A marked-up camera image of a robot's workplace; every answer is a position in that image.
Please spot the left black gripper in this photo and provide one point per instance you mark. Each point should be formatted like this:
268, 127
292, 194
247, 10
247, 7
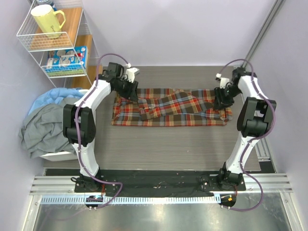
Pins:
132, 94

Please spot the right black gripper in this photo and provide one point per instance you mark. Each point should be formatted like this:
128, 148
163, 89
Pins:
219, 102

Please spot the plaid flannel shirt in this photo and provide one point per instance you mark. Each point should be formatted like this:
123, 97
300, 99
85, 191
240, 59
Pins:
170, 108

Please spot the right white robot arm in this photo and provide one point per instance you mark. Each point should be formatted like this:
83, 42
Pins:
255, 120

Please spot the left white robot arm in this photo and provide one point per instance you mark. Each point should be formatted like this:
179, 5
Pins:
79, 123

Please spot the blue picture box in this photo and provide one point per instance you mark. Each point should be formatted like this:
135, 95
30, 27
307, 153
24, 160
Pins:
67, 62

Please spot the light blue shirt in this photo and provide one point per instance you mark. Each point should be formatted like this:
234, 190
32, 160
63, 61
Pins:
56, 95

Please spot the white laundry basket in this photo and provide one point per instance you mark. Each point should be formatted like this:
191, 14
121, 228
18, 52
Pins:
64, 155

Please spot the grey shirt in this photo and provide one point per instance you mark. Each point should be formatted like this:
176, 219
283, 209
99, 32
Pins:
42, 131

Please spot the yellow mug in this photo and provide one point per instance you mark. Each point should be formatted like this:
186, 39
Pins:
46, 18

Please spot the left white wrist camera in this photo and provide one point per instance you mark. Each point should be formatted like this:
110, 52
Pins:
131, 72

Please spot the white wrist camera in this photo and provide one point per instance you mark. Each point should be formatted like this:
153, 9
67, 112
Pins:
131, 72
223, 82

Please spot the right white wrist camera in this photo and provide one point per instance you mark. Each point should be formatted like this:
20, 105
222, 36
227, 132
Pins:
223, 82

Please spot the white wire shelf rack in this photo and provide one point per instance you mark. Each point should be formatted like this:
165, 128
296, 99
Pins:
75, 33

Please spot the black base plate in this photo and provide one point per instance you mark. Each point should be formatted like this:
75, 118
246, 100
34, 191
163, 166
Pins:
156, 183

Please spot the aluminium frame rail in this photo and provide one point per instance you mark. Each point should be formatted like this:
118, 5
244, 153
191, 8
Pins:
270, 182

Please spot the white slotted cable duct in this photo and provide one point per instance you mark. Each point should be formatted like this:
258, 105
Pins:
96, 200

